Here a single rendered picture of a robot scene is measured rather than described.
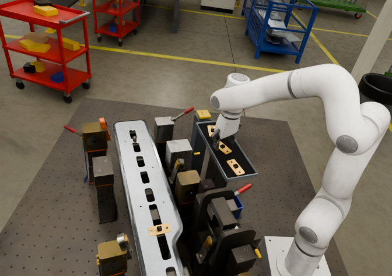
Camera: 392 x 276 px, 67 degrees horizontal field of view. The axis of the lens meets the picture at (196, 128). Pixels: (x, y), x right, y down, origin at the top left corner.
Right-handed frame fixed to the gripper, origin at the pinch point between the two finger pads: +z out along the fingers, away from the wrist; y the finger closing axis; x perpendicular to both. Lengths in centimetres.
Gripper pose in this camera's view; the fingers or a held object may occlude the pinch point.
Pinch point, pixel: (223, 143)
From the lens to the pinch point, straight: 128.0
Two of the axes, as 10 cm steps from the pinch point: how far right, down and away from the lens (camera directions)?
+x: 6.2, 5.3, -5.8
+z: -1.3, 7.9, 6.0
